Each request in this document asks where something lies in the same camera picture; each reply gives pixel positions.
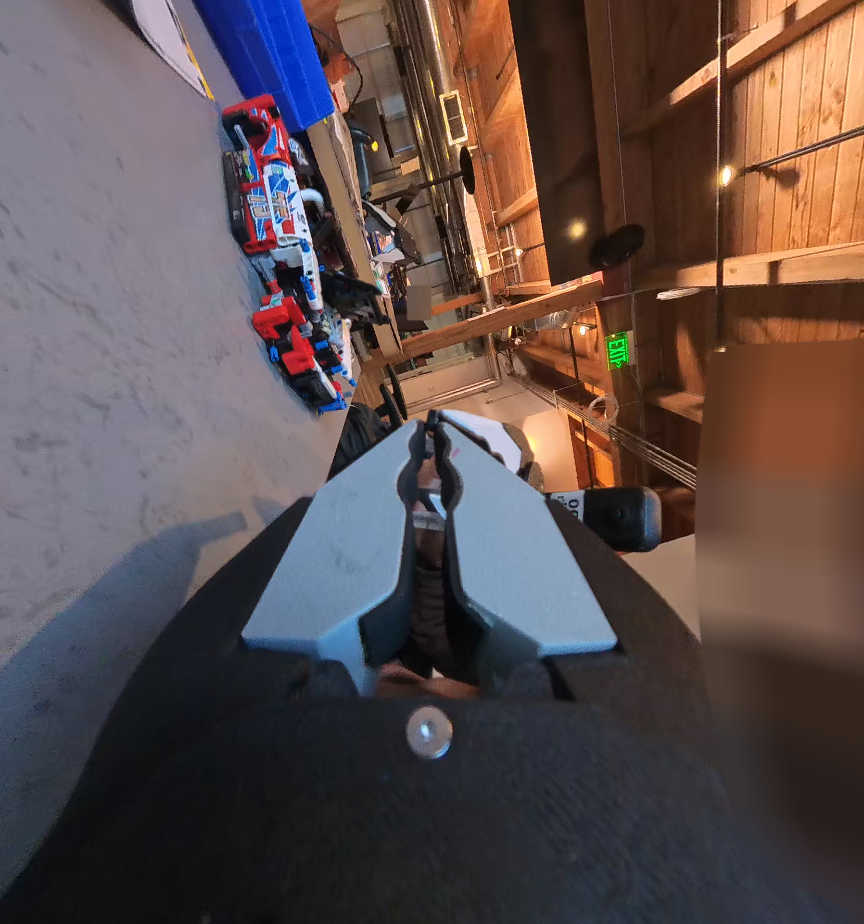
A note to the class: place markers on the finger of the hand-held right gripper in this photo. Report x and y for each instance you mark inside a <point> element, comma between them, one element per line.
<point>479,433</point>

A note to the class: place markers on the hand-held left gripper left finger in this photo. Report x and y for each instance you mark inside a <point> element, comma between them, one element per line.
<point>331,570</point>

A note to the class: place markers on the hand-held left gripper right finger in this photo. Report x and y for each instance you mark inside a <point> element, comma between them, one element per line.
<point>526,570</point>

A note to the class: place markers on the grey desk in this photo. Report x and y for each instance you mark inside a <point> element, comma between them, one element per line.
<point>100,325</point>

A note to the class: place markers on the black office chair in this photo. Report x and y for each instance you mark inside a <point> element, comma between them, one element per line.
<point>360,433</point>

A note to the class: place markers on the green exit sign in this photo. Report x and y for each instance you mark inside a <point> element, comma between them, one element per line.
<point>617,350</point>

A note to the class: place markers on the black round ceiling fixture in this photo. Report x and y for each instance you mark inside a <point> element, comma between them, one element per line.
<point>617,245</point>

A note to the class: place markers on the wooden work table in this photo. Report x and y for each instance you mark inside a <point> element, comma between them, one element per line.
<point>342,202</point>

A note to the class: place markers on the red white toy car model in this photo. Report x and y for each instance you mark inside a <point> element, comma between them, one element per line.
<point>273,202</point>

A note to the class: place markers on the blue plastic bin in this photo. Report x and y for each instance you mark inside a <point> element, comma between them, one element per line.
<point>273,50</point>

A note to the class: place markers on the wooden support post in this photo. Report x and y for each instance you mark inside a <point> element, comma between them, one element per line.
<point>490,321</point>

